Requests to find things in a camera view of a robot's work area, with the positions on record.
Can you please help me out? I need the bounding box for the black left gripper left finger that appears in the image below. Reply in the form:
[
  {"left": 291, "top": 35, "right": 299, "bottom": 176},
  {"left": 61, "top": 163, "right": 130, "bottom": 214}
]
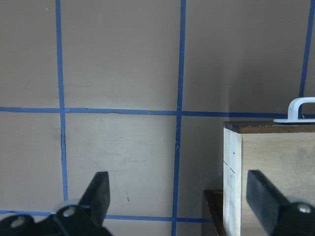
[{"left": 78, "top": 172, "right": 110, "bottom": 226}]

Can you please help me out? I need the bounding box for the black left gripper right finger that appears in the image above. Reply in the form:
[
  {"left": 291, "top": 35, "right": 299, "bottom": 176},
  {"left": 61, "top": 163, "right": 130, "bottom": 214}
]
[{"left": 246, "top": 170, "right": 290, "bottom": 235}]

